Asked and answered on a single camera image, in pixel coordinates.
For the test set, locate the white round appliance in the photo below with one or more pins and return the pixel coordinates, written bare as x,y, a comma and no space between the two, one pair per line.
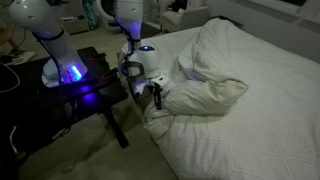
108,16

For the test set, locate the white duvet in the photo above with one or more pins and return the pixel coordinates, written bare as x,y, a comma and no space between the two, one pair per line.
204,84

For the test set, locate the dark floor mat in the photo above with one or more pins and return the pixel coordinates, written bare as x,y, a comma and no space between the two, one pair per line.
148,31

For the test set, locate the white armchair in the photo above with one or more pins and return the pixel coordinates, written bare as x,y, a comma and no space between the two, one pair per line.
194,15

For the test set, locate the white quilted mattress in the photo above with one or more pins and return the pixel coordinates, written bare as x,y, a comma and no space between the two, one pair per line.
271,133

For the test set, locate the black robot table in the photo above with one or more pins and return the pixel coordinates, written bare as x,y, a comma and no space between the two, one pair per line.
36,114

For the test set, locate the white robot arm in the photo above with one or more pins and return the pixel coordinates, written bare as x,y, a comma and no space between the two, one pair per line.
43,19

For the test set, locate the white bed sheet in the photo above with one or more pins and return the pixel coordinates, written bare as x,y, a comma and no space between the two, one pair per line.
160,110

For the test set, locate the black table clamp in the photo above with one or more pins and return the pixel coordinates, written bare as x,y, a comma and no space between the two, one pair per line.
102,67

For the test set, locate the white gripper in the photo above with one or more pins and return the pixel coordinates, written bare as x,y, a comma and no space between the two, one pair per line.
162,84

